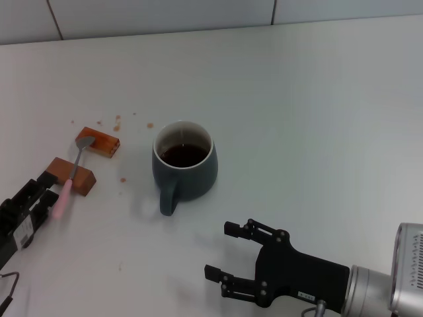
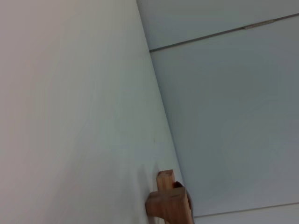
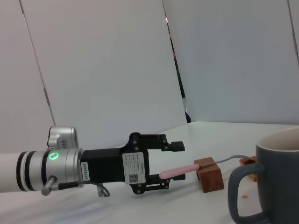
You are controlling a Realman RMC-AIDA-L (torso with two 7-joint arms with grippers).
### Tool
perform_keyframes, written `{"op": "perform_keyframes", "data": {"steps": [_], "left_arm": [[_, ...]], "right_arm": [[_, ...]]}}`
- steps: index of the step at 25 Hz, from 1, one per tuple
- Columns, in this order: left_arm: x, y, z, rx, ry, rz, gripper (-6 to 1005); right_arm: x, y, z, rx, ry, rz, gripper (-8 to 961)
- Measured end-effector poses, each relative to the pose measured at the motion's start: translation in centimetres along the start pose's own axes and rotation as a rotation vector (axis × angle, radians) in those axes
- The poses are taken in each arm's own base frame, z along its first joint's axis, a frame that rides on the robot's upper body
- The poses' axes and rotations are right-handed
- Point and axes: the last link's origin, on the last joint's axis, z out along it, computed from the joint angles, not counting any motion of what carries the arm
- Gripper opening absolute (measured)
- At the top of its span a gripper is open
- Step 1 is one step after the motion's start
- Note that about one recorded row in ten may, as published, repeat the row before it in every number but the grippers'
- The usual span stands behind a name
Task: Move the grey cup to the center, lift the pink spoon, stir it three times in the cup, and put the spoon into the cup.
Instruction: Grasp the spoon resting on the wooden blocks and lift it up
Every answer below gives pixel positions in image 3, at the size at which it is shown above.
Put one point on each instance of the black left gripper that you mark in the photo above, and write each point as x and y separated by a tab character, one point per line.
107	165

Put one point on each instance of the grey ceramic mug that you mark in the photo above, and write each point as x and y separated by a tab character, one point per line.
278	182

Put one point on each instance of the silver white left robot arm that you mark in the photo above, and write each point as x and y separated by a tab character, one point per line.
35	170

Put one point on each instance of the dark brown wooden block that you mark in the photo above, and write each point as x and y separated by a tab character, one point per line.
211	177

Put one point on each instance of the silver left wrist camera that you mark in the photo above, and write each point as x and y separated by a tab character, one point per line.
63	137

